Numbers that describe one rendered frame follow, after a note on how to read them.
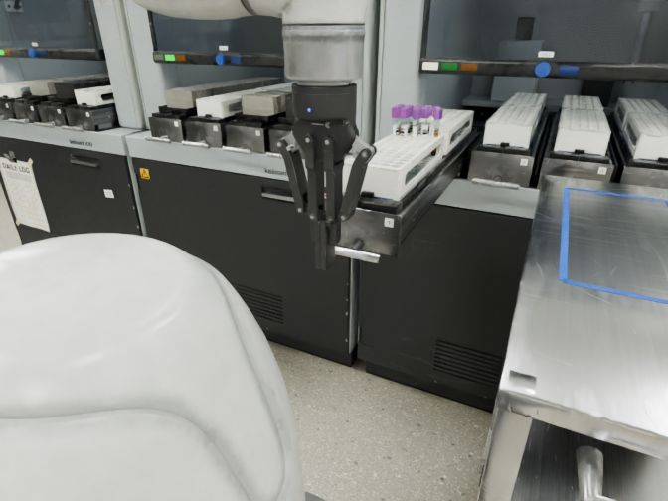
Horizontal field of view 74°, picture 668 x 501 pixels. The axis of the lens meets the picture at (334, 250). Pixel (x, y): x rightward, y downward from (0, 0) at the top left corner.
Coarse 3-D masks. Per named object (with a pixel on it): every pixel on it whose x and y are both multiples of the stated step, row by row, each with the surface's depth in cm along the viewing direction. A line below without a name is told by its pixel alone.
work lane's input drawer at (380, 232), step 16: (464, 144) 109; (448, 160) 95; (464, 160) 107; (432, 176) 85; (448, 176) 93; (368, 192) 70; (416, 192) 76; (432, 192) 82; (368, 208) 69; (384, 208) 68; (400, 208) 69; (416, 208) 73; (352, 224) 71; (368, 224) 69; (384, 224) 68; (400, 224) 67; (416, 224) 75; (352, 240) 72; (368, 240) 71; (384, 240) 69; (400, 240) 68; (352, 256) 68; (368, 256) 67
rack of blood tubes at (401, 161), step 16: (384, 144) 83; (400, 144) 84; (416, 144) 82; (432, 144) 83; (352, 160) 73; (384, 160) 72; (400, 160) 73; (416, 160) 74; (432, 160) 86; (368, 176) 70; (384, 176) 69; (400, 176) 68; (416, 176) 77; (384, 192) 70; (400, 192) 70
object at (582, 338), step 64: (576, 192) 72; (640, 192) 72; (576, 256) 51; (640, 256) 51; (512, 320) 41; (576, 320) 40; (640, 320) 40; (512, 384) 33; (576, 384) 33; (640, 384) 33; (512, 448) 35; (576, 448) 92; (640, 448) 30
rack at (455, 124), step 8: (432, 112) 115; (448, 112) 115; (456, 112) 114; (464, 112) 115; (472, 112) 115; (432, 120) 105; (448, 120) 105; (456, 120) 104; (464, 120) 107; (472, 120) 117; (432, 128) 96; (440, 128) 96; (448, 128) 97; (456, 128) 100; (464, 128) 115; (448, 136) 94; (456, 136) 113; (448, 144) 96; (448, 152) 97
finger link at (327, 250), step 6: (324, 228) 57; (324, 234) 58; (324, 240) 58; (324, 246) 58; (330, 246) 60; (324, 252) 59; (330, 252) 60; (324, 258) 59; (330, 258) 61; (324, 264) 60; (330, 264) 61
